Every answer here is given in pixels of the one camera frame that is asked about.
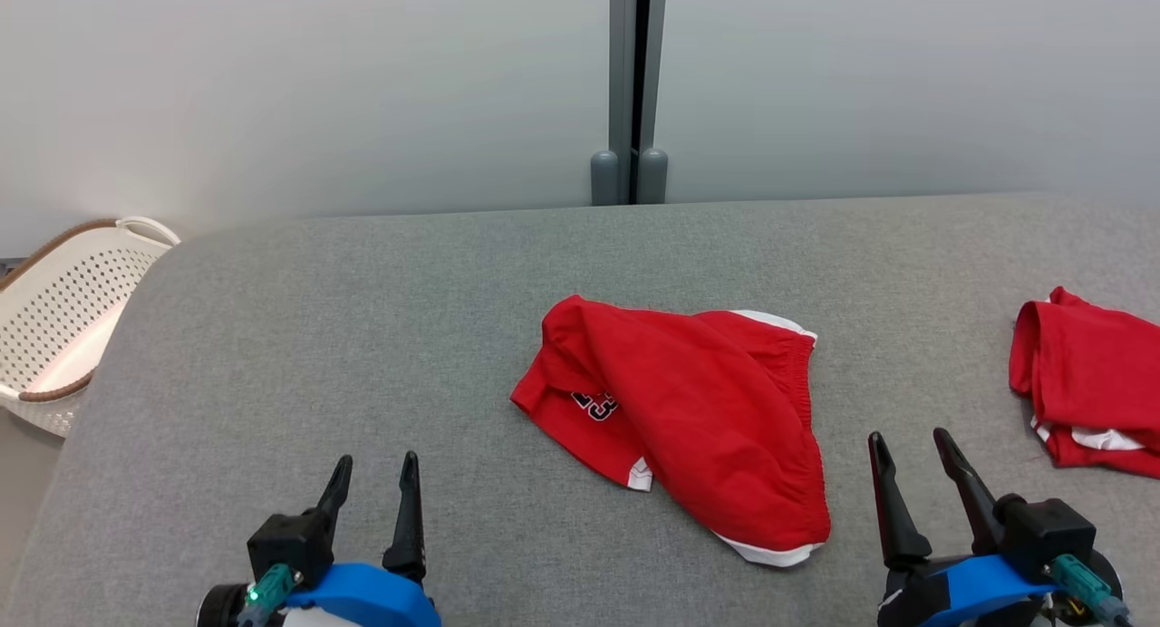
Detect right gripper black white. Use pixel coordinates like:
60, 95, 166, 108
866, 427, 1126, 627

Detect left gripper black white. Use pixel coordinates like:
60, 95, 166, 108
196, 450, 429, 627

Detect red white striped T-shirt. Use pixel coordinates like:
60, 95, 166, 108
1008, 285, 1160, 482

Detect red shorts with white trim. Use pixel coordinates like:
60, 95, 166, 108
508, 293, 834, 570

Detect white perforated laundry basket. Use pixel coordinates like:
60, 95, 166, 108
0, 215, 183, 439

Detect left blue camera mount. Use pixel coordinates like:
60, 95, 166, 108
285, 562, 444, 627

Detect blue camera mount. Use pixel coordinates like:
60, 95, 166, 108
876, 554, 1062, 627
285, 562, 444, 627

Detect right blue camera mount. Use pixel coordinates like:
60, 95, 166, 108
876, 554, 1062, 627

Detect left teal cable plug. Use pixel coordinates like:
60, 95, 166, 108
235, 563, 305, 627

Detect teal cable plug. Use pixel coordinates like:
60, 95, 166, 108
235, 563, 305, 627
1041, 554, 1135, 627

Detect right teal cable plug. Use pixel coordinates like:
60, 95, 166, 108
1041, 554, 1135, 627

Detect grey partition post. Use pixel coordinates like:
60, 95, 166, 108
589, 0, 671, 207

